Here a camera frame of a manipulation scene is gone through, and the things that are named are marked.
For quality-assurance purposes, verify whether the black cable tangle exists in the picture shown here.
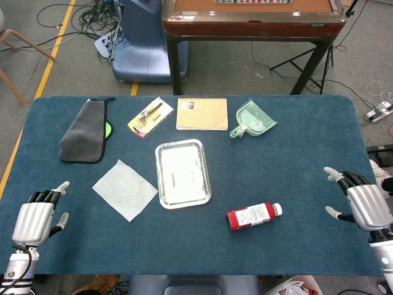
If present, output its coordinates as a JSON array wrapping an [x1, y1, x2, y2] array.
[[36, 0, 123, 64]]

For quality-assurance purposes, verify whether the green plastic dustpan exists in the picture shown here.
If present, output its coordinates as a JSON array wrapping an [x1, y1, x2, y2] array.
[[230, 98, 278, 139]]

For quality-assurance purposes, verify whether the white plastic bag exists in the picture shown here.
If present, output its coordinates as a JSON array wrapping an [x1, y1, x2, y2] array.
[[265, 275, 323, 295]]

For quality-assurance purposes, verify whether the dark grey robot torso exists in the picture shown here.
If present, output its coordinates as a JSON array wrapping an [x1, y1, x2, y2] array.
[[127, 274, 260, 295]]

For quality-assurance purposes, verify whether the silver metal tray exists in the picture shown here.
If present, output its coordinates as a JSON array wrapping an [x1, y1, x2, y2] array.
[[154, 138, 212, 210]]

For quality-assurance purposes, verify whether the brown mahjong table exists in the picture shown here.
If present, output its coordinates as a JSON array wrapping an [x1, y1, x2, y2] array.
[[161, 0, 348, 95]]

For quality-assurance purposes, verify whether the white cable coil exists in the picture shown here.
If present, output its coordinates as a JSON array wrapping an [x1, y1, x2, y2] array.
[[365, 80, 393, 102]]

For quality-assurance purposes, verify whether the white power strip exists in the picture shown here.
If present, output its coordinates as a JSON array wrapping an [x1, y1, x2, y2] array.
[[364, 101, 393, 123], [94, 33, 116, 59]]

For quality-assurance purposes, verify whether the brown shoe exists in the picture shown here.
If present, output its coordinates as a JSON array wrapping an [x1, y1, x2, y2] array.
[[70, 274, 120, 295]]

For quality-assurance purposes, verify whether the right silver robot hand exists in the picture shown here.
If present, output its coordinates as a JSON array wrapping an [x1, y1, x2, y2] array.
[[324, 166, 393, 243]]

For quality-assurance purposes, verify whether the blue felt table cover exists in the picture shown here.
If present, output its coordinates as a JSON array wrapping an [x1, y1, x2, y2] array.
[[0, 94, 391, 277]]

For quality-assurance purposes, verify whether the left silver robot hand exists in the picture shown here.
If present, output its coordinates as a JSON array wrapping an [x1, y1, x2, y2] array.
[[11, 181, 71, 247]]

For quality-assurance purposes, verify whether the red juice bottle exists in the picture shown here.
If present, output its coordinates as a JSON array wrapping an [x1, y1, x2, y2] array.
[[225, 202, 283, 232]]

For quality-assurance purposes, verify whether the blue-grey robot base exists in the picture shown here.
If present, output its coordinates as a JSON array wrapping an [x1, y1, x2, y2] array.
[[111, 0, 190, 83]]

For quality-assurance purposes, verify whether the white paper sheet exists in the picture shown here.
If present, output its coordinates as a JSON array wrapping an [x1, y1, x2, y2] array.
[[91, 159, 159, 222]]

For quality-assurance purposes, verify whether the razor in yellow package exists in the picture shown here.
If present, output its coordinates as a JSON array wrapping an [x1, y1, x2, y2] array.
[[127, 96, 174, 139]]

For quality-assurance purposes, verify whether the wooden chair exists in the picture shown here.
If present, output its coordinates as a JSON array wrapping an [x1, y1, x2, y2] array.
[[0, 29, 56, 105]]

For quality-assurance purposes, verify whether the grey microfibre cloth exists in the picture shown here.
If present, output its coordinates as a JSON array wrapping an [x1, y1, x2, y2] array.
[[58, 97, 116, 164]]

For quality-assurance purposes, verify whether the black metal base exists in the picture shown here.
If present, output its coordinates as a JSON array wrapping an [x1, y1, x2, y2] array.
[[365, 144, 393, 168]]

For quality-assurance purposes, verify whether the white sneaker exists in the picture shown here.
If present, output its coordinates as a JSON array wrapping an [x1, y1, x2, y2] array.
[[370, 159, 393, 197]]

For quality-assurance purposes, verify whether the brown spiral notebook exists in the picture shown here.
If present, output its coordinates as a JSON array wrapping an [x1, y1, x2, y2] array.
[[176, 98, 229, 132]]

